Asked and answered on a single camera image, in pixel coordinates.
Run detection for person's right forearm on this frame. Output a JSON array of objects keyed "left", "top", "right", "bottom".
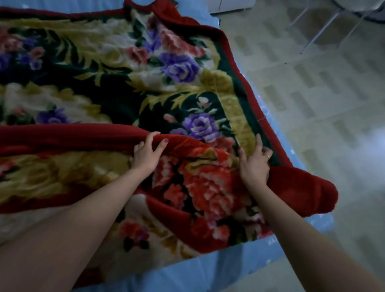
[{"left": 243, "top": 180, "right": 385, "bottom": 292}]

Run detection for person's right hand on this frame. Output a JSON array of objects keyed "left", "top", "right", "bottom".
[{"left": 238, "top": 134, "right": 274, "bottom": 189}]

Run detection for red floral plush blanket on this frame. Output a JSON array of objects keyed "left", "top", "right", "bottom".
[{"left": 0, "top": 0, "right": 339, "bottom": 289}]

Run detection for white cabinet base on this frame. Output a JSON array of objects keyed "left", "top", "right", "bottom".
[{"left": 207, "top": 0, "right": 257, "bottom": 14}]

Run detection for person's left hand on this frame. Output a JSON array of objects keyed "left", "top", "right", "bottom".
[{"left": 129, "top": 131, "right": 169, "bottom": 178}]

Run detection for person's left forearm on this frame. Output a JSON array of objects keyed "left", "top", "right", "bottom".
[{"left": 0, "top": 168, "right": 154, "bottom": 292}]

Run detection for metal chair legs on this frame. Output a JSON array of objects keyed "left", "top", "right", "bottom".
[{"left": 286, "top": 0, "right": 385, "bottom": 55}]

